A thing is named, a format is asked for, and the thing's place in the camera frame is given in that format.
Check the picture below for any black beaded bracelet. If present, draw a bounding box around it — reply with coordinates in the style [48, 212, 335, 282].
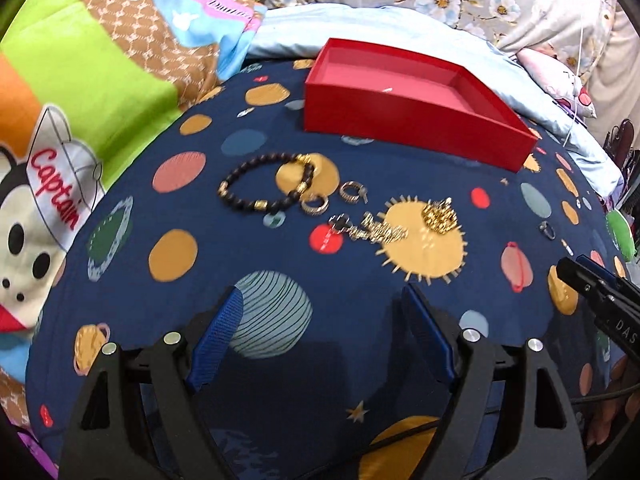
[217, 153, 318, 213]

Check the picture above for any black cable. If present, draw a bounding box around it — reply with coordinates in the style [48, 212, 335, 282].
[570, 389, 640, 407]
[367, 417, 444, 454]

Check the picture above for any green plush item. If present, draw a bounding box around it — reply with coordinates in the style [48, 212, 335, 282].
[605, 209, 637, 257]

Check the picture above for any gold crown brooch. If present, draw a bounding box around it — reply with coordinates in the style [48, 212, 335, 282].
[421, 199, 459, 237]

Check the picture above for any light blue sheet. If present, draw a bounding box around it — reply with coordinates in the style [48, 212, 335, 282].
[247, 2, 624, 197]

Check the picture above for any beige cloth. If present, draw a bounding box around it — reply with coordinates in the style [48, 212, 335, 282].
[584, 0, 640, 128]

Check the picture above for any cartoon monkey blanket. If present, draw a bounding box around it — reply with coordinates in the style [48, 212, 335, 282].
[0, 0, 269, 442]

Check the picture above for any gold chain necklace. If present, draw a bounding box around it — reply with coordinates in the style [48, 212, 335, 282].
[326, 211, 408, 247]

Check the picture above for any wide gold ring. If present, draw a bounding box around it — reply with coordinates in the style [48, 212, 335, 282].
[300, 194, 331, 216]

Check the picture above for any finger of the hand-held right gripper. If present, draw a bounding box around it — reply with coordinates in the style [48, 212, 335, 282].
[556, 257, 609, 312]
[575, 253, 640, 302]

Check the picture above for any pink cartoon pillow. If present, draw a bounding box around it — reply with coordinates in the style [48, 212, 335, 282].
[514, 47, 599, 121]

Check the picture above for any red cardboard box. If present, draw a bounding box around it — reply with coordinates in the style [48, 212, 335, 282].
[303, 37, 542, 173]

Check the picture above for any silver hoop earring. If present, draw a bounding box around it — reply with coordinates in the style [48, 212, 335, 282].
[339, 181, 370, 204]

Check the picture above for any person's right hand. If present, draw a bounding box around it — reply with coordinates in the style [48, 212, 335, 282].
[584, 355, 640, 450]

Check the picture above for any dark clutter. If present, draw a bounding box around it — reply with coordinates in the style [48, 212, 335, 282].
[602, 119, 640, 206]

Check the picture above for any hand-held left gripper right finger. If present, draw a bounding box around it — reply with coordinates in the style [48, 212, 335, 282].
[402, 284, 587, 480]

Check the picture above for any navy planet print blanket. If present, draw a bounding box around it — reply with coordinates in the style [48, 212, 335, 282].
[25, 57, 632, 480]

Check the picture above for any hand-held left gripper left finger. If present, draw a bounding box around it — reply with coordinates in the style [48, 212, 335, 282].
[59, 285, 246, 480]

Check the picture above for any white cable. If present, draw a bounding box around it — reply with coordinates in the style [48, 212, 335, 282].
[564, 24, 590, 147]

